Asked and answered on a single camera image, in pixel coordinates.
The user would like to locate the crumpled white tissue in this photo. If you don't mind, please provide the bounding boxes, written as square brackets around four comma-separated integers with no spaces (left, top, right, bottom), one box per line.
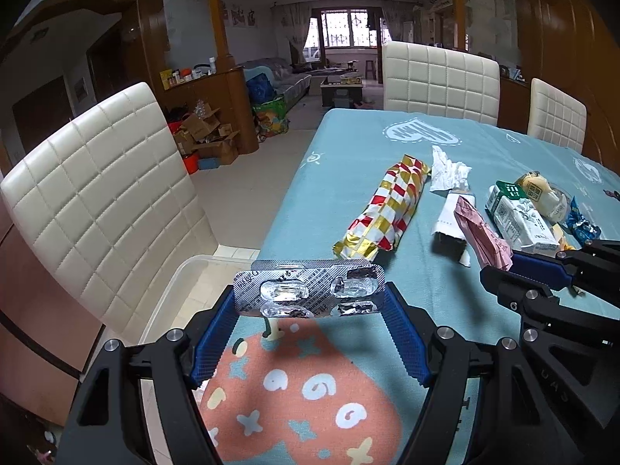
[430,145,473,193]

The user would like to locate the wooden pillar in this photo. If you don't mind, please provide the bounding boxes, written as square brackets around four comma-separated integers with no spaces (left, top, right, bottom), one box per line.
[448,0,468,52]
[203,0,231,71]

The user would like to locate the colourful woven bag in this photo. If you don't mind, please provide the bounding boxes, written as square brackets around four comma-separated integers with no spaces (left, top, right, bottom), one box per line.
[252,94,290,139]

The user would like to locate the red gold checkered wrapper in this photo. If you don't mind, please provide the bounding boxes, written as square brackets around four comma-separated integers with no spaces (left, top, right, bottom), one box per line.
[332,154,432,260]

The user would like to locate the pink wrapper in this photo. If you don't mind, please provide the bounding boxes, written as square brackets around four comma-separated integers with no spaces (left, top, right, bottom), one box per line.
[454,196,513,270]

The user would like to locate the row of bottles and jars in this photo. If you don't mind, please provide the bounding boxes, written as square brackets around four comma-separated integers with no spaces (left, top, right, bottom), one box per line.
[160,58,218,90]

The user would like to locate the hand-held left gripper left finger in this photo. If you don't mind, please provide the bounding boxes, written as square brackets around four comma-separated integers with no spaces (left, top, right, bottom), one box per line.
[55,283,239,465]

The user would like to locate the grey sofa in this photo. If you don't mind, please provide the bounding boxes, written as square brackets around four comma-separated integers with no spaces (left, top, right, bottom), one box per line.
[237,57,312,107]

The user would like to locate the pile of cardboard boxes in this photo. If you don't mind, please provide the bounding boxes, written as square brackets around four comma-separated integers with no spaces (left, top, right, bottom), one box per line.
[169,104,240,170]

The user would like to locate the clear plastic bin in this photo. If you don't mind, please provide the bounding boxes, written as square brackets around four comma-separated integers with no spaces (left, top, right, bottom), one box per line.
[139,254,262,350]

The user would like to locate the wall pictures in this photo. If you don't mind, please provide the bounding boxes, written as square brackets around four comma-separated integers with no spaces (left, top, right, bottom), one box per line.
[225,5,257,27]

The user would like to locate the wooden divider counter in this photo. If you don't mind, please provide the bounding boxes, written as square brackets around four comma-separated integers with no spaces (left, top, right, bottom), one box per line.
[160,65,260,153]

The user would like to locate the barred window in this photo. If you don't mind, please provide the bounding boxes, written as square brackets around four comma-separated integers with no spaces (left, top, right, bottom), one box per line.
[320,10,376,49]

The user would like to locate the white green milk carton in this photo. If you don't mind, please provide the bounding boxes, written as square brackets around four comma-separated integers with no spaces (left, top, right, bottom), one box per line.
[486,180,559,255]

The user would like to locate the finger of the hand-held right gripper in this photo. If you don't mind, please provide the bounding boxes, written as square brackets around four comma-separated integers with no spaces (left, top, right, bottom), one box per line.
[479,265,607,346]
[511,239,620,292]

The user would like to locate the white paper packet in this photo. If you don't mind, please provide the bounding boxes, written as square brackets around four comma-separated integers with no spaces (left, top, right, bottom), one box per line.
[431,191,478,268]

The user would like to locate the blue foil wrapper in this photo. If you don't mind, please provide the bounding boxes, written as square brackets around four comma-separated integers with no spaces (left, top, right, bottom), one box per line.
[566,196,601,245]

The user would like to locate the small yellow wrapper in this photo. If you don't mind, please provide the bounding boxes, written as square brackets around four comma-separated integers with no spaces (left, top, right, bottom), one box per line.
[551,224,577,251]

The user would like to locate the silver pill blister pack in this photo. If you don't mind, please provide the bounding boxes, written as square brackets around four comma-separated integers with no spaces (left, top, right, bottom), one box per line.
[232,259,387,319]

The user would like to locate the dark coffee table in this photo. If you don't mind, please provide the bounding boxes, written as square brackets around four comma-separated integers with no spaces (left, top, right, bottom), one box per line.
[320,76,364,107]

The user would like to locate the blue bag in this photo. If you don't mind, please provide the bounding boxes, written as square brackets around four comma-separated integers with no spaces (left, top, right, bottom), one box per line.
[246,75,277,105]

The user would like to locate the blue printed tablecloth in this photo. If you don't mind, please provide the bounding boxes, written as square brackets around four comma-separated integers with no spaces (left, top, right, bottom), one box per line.
[196,107,620,465]

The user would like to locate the large white quilted chair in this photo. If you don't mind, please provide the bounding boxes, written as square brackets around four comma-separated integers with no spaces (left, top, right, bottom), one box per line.
[0,82,219,350]

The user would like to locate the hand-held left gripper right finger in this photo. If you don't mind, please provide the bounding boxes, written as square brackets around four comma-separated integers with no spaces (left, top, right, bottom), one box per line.
[380,281,563,465]

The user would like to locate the yellow pastry clear plastic packet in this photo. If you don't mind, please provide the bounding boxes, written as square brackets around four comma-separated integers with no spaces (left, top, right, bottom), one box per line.
[514,170,570,221]

